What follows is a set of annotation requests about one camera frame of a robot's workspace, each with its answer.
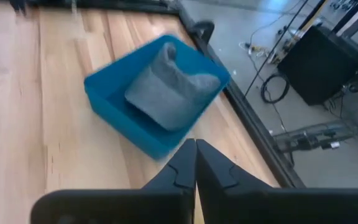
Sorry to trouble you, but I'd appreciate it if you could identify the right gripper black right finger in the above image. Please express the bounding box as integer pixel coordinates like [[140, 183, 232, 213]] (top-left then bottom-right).
[[196, 139, 358, 224]]

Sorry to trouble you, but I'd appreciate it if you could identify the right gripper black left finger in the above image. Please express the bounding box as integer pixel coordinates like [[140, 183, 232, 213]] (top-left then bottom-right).
[[31, 138, 197, 224]]

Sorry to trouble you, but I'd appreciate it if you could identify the light grey cap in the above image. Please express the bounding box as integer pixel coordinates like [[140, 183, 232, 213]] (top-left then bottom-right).
[[124, 42, 222, 131]]

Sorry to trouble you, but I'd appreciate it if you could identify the blue plastic bin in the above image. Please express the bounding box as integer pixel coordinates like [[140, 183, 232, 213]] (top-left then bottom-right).
[[84, 34, 231, 161]]

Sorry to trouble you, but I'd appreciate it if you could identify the black box on floor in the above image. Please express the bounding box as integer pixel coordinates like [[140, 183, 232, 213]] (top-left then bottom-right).
[[277, 24, 358, 106]]

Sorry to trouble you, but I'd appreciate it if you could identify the black coiled cable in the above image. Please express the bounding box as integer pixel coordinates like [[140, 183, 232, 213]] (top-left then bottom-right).
[[260, 73, 291, 105]]

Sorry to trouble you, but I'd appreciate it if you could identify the white cable bundle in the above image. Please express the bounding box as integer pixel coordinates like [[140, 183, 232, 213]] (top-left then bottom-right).
[[239, 41, 270, 59]]

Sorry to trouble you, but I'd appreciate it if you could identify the long black floor cable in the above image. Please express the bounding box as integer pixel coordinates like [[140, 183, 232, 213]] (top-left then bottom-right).
[[244, 0, 310, 96]]

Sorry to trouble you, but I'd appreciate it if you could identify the black table-edge camera mount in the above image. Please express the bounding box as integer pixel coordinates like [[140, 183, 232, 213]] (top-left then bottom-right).
[[192, 20, 216, 45]]

